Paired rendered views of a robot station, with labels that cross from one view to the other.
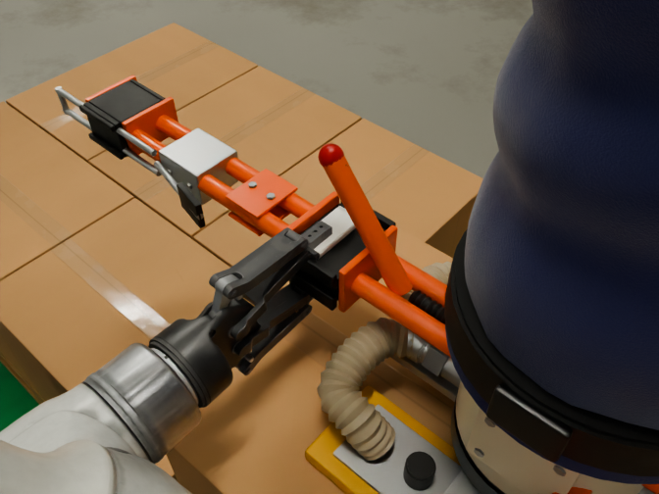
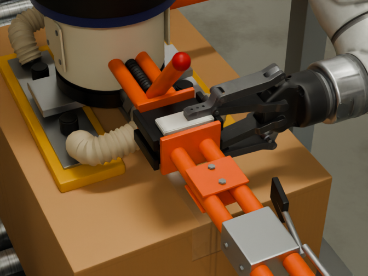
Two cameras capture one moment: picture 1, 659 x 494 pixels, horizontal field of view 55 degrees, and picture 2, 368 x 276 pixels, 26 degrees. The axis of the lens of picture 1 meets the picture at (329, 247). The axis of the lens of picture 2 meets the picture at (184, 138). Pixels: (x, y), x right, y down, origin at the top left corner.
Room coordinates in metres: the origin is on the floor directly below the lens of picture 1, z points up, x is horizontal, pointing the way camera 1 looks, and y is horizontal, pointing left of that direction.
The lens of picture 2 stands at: (1.16, 0.31, 1.75)
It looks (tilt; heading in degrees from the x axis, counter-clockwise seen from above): 41 degrees down; 203
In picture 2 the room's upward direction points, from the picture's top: straight up
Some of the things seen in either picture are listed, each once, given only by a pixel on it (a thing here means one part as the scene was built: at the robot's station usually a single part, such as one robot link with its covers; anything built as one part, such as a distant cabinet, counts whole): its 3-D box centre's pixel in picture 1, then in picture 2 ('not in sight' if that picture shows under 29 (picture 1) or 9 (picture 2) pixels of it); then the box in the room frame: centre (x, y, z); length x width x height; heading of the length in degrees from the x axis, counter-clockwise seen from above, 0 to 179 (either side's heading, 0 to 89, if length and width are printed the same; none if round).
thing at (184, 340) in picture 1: (213, 344); (288, 103); (0.33, 0.10, 1.08); 0.09 x 0.07 x 0.08; 138
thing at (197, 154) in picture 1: (200, 166); (258, 247); (0.58, 0.15, 1.07); 0.07 x 0.07 x 0.04; 49
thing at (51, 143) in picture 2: not in sight; (55, 103); (0.34, -0.26, 0.97); 0.34 x 0.10 x 0.05; 49
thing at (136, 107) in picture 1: (133, 115); not in sight; (0.67, 0.25, 1.08); 0.08 x 0.07 x 0.05; 49
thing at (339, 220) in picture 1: (328, 232); (184, 120); (0.44, 0.00, 1.10); 0.07 x 0.03 x 0.01; 138
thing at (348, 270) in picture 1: (338, 250); (177, 130); (0.44, -0.01, 1.08); 0.10 x 0.08 x 0.06; 139
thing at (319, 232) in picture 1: (309, 234); (203, 104); (0.42, 0.02, 1.12); 0.05 x 0.01 x 0.03; 138
